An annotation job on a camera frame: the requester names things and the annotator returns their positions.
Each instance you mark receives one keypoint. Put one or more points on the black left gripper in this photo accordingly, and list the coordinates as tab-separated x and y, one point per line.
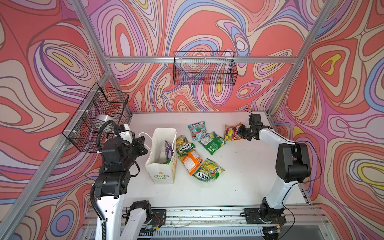
139	145

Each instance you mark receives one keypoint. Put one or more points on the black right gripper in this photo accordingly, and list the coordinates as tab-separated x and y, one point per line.
240	132

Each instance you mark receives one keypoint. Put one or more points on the orange Fox's fruits candy bag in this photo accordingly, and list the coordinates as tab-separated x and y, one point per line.
231	133

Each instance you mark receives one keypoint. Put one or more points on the white paper bag with flowers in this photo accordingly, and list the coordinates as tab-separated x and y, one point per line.
160	173

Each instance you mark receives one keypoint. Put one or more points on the purple Fox's candy bag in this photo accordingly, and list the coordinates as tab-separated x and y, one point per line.
169	150

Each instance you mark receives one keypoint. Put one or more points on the yellow-green fox's candy bag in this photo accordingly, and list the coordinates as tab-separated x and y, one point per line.
208	171
184	146

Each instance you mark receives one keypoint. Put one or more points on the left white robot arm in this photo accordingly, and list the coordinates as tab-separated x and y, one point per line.
118	156

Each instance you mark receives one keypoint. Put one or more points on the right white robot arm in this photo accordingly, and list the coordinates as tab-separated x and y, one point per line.
292	166

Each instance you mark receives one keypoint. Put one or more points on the teal Fox's candy bag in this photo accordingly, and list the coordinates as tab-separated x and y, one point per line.
198	130

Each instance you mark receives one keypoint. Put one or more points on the orange snack bag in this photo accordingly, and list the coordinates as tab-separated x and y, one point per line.
192	161

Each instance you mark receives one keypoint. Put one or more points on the silver tape roll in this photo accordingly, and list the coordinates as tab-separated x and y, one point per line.
101	119

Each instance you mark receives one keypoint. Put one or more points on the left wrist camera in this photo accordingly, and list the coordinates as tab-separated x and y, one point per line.
125	133

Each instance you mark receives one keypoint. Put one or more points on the black wire basket left wall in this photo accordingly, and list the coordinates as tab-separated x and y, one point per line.
100	105

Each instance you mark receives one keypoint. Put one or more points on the black wire basket wall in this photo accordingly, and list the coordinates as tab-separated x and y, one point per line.
205	68
100	105

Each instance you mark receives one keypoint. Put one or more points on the black wire basket back wall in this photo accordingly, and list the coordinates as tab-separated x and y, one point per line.
205	68

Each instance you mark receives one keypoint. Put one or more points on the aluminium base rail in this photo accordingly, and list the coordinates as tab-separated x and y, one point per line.
297	222

